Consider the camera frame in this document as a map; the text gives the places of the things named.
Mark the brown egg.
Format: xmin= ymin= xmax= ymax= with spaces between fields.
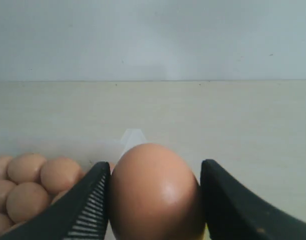
xmin=6 ymin=182 xmax=51 ymax=223
xmin=0 ymin=155 xmax=13 ymax=180
xmin=40 ymin=156 xmax=83 ymax=195
xmin=109 ymin=143 xmax=205 ymax=240
xmin=0 ymin=213 xmax=13 ymax=235
xmin=7 ymin=153 xmax=47 ymax=184
xmin=0 ymin=179 xmax=17 ymax=213

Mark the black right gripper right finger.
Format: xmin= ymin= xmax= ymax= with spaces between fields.
xmin=201 ymin=159 xmax=306 ymax=240

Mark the clear plastic tray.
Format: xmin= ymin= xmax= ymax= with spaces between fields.
xmin=87 ymin=128 xmax=147 ymax=173

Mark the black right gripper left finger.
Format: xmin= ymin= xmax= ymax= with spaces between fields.
xmin=0 ymin=161 xmax=111 ymax=240

